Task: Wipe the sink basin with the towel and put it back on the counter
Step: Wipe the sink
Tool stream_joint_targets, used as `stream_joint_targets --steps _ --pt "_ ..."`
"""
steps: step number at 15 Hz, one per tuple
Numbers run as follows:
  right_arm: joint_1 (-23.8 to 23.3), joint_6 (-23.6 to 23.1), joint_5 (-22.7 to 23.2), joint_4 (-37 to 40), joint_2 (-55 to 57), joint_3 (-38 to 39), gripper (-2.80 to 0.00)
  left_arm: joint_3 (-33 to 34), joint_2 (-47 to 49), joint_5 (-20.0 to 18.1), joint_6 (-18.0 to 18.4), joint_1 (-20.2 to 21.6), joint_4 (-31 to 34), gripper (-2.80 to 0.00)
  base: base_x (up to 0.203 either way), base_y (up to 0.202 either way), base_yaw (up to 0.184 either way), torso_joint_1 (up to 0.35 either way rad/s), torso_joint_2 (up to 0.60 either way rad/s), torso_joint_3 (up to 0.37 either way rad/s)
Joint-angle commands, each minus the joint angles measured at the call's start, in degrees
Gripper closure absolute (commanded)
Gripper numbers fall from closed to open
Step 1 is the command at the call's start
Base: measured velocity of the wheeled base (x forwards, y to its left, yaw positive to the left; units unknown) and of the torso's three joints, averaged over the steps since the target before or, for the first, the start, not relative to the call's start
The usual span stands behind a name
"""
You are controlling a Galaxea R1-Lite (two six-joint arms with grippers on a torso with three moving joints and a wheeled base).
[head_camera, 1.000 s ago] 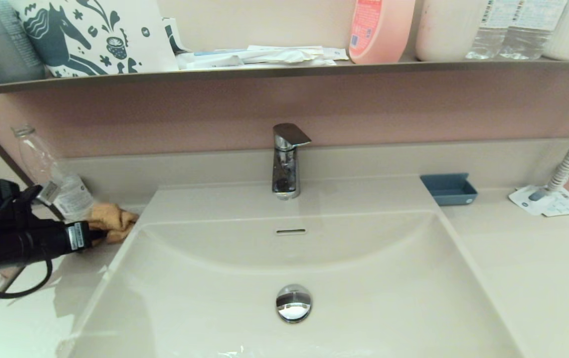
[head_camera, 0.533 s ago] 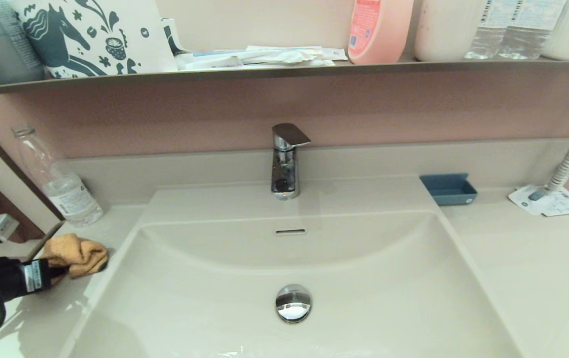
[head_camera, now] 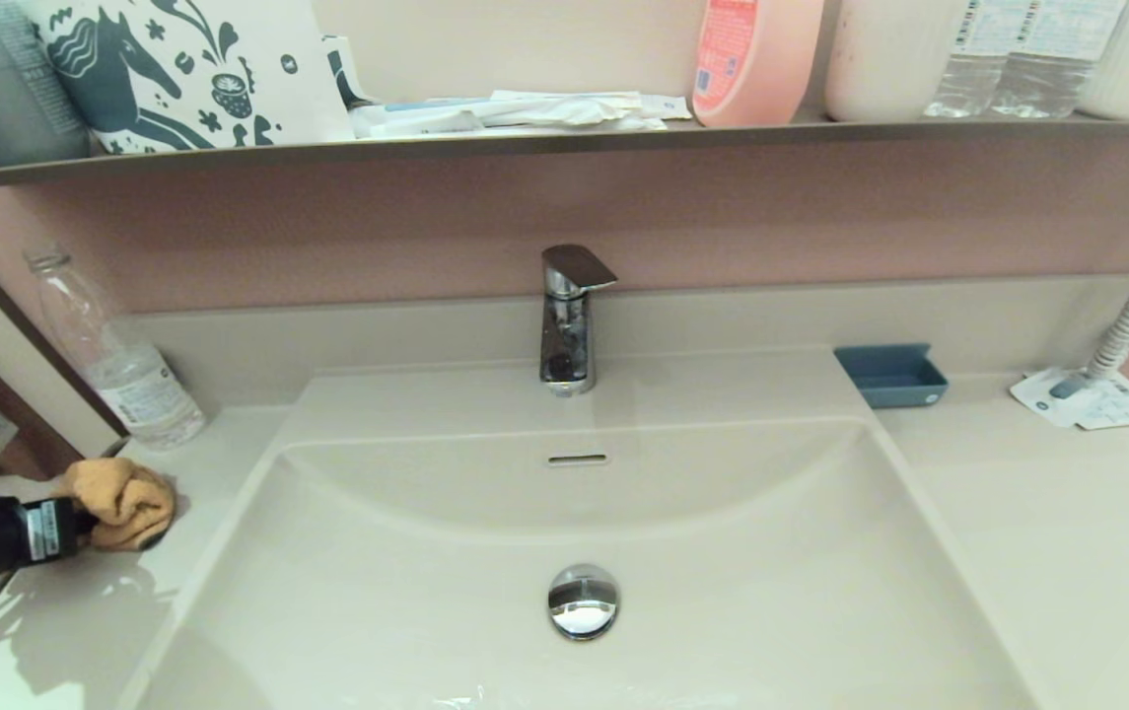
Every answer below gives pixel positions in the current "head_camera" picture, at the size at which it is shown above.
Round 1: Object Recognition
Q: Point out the chrome drain stopper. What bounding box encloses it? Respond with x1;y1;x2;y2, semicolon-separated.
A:
546;563;620;642

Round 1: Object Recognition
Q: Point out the pink plastic bottle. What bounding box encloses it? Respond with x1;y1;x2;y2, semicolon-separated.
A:
690;0;824;128

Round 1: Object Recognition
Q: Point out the orange grey-backed microfibre cloth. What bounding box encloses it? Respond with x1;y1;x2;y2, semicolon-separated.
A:
51;457;178;552

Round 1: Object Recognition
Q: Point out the brown wall shelf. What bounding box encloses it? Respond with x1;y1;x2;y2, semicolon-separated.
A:
0;113;1129;195

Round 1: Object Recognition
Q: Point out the beige ceramic sink basin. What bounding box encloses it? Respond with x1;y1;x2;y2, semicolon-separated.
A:
135;357;1038;710

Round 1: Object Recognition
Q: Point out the blue soap dish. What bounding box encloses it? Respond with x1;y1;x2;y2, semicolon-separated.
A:
832;343;949;409

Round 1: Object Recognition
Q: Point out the cream white jar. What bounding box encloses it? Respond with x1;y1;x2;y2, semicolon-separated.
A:
823;0;969;124

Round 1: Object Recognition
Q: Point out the white packet with blue stripe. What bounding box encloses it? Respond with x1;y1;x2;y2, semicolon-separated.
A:
352;97;488;139

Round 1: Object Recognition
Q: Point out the white bag with horse print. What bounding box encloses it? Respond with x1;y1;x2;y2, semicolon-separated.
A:
20;0;356;157

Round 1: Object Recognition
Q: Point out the white printed paper leaflet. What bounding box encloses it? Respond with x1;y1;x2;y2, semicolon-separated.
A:
1008;367;1129;432

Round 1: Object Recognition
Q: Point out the small white printed box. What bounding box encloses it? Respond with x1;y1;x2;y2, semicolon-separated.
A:
320;35;383;111

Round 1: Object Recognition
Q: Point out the white crumpled wrapper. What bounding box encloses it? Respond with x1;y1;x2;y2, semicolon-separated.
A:
480;91;670;132

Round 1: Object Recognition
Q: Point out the clear plastic water bottle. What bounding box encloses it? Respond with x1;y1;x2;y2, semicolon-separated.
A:
922;0;1011;119
990;0;1127;120

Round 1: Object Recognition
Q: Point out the chrome faucet body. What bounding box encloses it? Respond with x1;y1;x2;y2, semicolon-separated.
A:
538;286;597;398

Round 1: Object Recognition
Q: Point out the chrome faucet lever handle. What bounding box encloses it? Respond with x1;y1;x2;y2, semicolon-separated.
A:
541;245;619;296

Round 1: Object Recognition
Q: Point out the capless clear plastic bottle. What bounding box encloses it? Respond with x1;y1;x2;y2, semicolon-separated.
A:
24;247;208;452

